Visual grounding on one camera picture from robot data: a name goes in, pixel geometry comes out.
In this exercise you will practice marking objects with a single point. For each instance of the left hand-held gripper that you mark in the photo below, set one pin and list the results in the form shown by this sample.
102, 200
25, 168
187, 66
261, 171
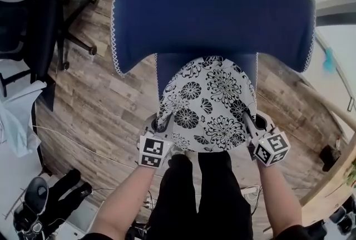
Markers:
151, 149

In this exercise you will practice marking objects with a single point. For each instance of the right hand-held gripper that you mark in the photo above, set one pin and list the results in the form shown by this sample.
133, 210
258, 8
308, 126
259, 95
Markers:
271, 149

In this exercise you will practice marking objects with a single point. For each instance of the white black floral cushion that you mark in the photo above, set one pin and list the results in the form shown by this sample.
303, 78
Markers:
205, 105

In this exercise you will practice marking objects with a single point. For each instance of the blue upholstered armchair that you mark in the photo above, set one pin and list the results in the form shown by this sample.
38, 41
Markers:
211, 13

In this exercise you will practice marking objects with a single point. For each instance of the person's right forearm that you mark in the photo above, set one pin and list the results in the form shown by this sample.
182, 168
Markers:
278, 197

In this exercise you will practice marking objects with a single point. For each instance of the person's left forearm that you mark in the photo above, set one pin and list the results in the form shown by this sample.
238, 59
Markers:
128, 200

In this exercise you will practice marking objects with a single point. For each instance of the black office chair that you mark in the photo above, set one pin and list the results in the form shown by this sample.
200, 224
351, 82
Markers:
41, 24

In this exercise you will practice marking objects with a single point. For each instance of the white power strip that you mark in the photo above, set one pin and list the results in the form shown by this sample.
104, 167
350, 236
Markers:
249, 193

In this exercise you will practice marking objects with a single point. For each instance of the person's legs black trousers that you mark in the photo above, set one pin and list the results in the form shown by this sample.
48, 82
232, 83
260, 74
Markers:
217, 200

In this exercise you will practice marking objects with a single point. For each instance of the black bag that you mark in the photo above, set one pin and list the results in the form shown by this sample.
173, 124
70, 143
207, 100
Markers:
329, 156

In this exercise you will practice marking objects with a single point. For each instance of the teal object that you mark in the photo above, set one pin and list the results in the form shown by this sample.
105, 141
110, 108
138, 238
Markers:
329, 59

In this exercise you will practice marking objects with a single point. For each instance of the wooden table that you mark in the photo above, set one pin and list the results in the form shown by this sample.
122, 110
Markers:
333, 191

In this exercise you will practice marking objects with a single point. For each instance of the green plant sprig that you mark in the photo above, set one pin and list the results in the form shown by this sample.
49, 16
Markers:
351, 173

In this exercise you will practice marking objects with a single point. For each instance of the black grey floor device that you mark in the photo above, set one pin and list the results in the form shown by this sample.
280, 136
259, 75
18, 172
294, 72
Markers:
55, 200

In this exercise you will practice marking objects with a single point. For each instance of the light blue cloth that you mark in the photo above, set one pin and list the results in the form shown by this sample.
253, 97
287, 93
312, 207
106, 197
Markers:
19, 122

